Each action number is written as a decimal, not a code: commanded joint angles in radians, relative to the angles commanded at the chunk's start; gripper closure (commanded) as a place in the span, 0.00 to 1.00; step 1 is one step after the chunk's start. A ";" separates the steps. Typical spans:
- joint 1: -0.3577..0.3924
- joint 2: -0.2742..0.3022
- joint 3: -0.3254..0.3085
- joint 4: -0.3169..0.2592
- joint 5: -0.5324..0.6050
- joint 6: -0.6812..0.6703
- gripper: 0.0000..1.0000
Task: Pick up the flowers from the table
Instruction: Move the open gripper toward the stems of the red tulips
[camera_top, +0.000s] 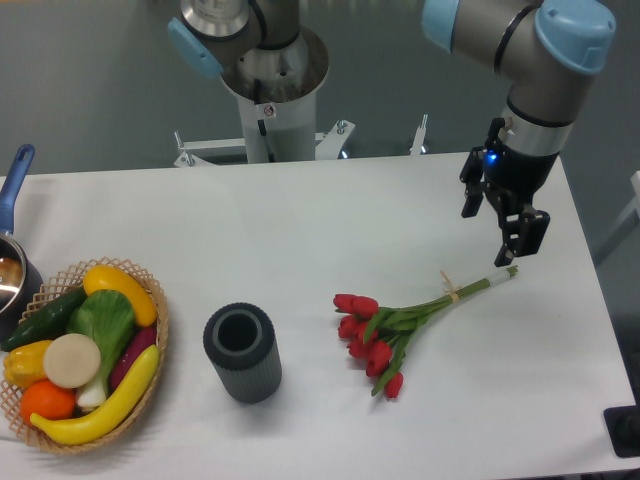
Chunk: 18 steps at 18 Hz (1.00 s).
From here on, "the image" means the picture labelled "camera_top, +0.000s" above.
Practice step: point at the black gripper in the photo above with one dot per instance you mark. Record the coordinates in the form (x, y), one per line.
(516, 160)

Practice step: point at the red tulip bouquet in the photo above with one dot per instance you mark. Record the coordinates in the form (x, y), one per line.
(379, 336)

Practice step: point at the silver blue-capped robot arm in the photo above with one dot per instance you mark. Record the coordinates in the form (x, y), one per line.
(551, 52)

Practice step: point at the black device table corner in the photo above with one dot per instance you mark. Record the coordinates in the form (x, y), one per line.
(623, 428)

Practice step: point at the dark grey ribbed vase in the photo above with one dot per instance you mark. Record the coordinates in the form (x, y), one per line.
(239, 340)

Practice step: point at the purple eggplant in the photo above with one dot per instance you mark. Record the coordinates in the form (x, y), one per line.
(141, 340)

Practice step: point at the green bok choy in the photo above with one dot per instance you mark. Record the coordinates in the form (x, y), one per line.
(106, 317)

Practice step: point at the woven wicker basket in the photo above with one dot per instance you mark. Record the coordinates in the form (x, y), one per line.
(57, 285)

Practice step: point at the beige round disc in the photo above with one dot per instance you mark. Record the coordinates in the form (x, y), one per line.
(71, 361)

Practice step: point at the green cucumber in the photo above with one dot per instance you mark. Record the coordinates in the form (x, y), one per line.
(47, 323)

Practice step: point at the long yellow banana squash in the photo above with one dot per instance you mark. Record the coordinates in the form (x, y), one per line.
(107, 417)

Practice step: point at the orange fruit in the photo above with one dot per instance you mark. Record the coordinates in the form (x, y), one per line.
(47, 400)

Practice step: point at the yellow bell pepper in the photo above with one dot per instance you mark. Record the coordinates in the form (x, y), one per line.
(24, 365)

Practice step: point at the white frame at right edge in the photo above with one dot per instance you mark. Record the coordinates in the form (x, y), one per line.
(619, 229)

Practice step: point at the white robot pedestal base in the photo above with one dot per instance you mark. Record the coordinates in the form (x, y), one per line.
(276, 92)

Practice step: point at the blue-handled saucepan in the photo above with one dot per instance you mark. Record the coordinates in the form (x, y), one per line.
(20, 280)

